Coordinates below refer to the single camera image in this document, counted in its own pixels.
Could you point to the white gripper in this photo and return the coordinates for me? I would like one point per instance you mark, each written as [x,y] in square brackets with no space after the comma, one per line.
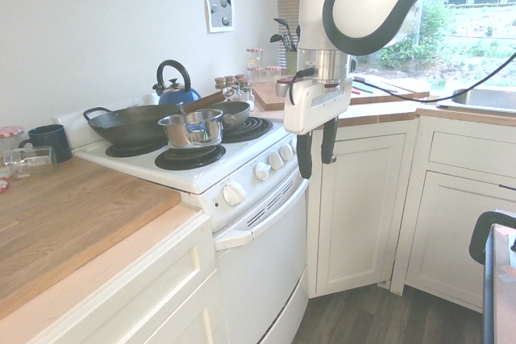
[310,110]

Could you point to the white stove knob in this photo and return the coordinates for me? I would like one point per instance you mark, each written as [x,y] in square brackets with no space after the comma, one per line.
[263,171]
[286,152]
[275,161]
[234,194]

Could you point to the black coil burner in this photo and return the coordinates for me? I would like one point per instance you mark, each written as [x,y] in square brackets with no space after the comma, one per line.
[189,158]
[121,151]
[252,126]

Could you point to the small red and white container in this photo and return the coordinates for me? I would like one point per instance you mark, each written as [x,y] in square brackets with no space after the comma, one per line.
[283,87]

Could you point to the wooden cutting board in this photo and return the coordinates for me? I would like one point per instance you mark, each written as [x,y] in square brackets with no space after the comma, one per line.
[270,96]

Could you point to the white corner cabinet door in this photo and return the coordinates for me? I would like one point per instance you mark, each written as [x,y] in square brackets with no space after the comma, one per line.
[354,215]

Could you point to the glass jar with checked lid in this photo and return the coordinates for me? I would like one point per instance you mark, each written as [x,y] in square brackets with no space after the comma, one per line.
[10,136]
[254,58]
[254,75]
[273,75]

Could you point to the clear glass shaker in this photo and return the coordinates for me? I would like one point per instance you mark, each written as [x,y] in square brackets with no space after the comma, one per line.
[246,93]
[237,94]
[228,95]

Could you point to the green utensil holder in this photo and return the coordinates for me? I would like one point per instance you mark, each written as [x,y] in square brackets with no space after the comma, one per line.
[291,61]

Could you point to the brown-lidded spice jar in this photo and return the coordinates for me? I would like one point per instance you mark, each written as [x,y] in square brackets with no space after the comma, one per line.
[240,79]
[230,80]
[220,83]

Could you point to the stainless steel saucepan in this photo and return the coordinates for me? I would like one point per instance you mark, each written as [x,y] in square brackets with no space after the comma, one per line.
[193,128]

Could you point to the white electric stove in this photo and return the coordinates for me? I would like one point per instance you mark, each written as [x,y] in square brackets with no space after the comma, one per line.
[193,175]

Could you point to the white cabinet drawer front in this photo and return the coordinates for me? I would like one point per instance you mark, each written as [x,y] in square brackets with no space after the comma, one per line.
[471,150]

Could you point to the white cabinet door under sink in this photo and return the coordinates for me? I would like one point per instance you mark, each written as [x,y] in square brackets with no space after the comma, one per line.
[451,239]

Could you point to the grey shapes print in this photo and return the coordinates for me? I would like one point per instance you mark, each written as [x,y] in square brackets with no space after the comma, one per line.
[219,7]

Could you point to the stainless steel sink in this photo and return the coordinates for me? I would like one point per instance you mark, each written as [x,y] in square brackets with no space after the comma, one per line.
[483,98]

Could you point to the white cabinet beside stove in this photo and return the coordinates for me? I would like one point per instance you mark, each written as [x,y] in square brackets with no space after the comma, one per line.
[141,287]

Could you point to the large wooden butcher block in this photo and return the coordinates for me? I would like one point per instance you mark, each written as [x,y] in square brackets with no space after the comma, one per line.
[72,207]

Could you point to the dark blue mug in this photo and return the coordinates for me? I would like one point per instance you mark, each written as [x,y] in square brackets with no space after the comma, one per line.
[50,140]

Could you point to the clear glass jar without lid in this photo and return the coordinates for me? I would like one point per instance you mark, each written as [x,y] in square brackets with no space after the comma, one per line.
[30,160]

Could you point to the red checked jar lid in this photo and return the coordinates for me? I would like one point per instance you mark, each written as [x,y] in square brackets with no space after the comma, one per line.
[3,185]

